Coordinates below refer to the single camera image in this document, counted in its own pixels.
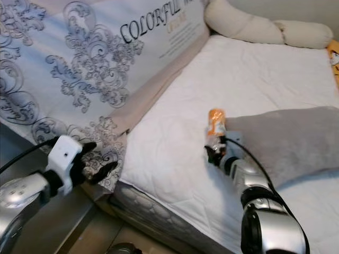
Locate yellow cartoon print blanket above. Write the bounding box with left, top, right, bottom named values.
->
left=327, top=40, right=339, bottom=88

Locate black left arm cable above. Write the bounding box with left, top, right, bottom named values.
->
left=0, top=139, right=53, bottom=173

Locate dark robot foot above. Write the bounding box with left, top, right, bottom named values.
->
left=108, top=242, right=142, bottom=254

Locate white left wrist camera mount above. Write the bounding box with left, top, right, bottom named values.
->
left=45, top=135, right=84, bottom=183

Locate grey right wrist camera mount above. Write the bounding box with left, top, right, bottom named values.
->
left=226, top=131, right=244, bottom=159

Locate grey quilted mattress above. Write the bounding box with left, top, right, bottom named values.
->
left=109, top=180, right=239, bottom=254

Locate white quilted mattress pad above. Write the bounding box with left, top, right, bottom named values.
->
left=119, top=34, right=339, bottom=254

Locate beige bolster pillow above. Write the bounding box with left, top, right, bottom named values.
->
left=204, top=0, right=334, bottom=49

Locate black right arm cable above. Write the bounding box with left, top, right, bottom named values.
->
left=225, top=137, right=310, bottom=250

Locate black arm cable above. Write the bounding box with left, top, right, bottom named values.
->
left=225, top=137, right=310, bottom=250
left=0, top=139, right=53, bottom=173

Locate white ornament print headboard cushion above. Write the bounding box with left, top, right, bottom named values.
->
left=0, top=0, right=210, bottom=191

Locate orange drink bottle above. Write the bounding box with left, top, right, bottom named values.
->
left=207, top=108, right=227, bottom=151

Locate grey plush pillow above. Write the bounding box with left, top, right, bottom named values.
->
left=225, top=106, right=339, bottom=186

